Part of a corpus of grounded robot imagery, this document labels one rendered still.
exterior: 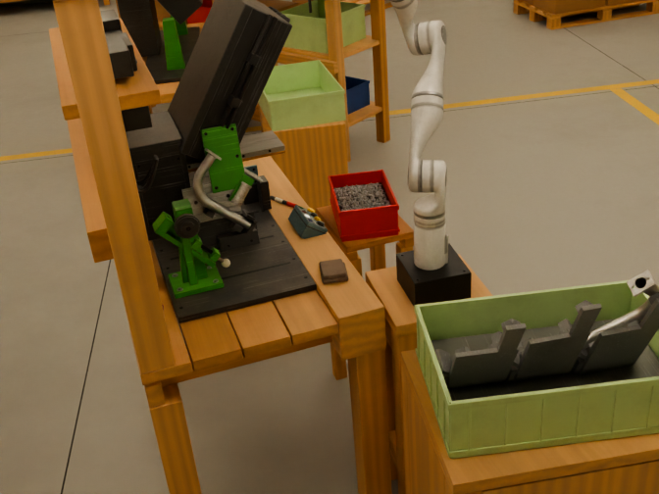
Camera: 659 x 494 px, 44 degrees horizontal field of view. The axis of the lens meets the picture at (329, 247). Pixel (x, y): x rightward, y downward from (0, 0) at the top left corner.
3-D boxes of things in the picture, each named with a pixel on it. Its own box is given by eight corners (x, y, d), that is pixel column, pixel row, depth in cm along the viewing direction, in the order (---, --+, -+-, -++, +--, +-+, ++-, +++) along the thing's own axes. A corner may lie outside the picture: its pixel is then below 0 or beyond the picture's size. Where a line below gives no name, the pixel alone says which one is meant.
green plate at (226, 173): (242, 182, 276) (230, 121, 270) (247, 185, 268) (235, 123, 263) (209, 190, 273) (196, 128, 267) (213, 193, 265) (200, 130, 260)
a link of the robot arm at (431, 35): (450, 27, 239) (448, 108, 234) (419, 32, 243) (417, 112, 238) (440, 13, 231) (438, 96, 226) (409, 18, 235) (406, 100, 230)
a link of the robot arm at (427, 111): (411, 107, 238) (443, 107, 236) (408, 196, 232) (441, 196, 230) (409, 94, 229) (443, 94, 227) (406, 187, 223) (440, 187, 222)
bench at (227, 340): (276, 305, 400) (254, 138, 357) (394, 526, 275) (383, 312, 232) (133, 340, 382) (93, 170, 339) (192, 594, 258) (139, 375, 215)
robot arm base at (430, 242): (435, 250, 247) (435, 201, 239) (450, 265, 240) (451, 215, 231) (408, 258, 245) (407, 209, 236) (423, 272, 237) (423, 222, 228)
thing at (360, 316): (258, 165, 363) (254, 133, 356) (387, 349, 238) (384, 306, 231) (228, 171, 360) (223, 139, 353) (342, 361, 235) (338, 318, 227)
